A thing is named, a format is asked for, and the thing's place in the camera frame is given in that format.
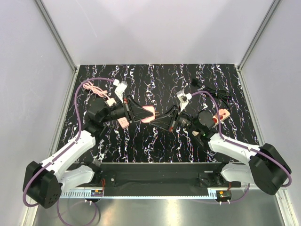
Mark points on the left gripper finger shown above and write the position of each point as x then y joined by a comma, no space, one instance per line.
138,116
133,105

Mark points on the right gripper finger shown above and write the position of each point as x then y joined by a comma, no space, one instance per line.
163,123
169,115

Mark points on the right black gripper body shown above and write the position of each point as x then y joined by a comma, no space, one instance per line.
175,118

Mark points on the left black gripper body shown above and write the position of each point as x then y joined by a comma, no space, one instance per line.
127,108

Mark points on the pink cube socket adapter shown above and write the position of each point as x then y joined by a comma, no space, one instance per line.
150,114

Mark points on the white red power strip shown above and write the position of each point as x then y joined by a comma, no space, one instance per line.
216,119

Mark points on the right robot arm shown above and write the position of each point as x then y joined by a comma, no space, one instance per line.
259,165

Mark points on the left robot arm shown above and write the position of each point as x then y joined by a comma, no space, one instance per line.
44,182

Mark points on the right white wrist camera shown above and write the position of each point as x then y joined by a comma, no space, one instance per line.
184,99

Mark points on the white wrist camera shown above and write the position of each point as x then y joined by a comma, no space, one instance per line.
184,99
120,88

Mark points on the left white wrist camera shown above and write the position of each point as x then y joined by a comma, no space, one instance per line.
120,88

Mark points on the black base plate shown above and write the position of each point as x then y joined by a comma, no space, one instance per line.
166,178

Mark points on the white slotted cable duct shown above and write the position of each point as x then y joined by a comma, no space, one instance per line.
114,194

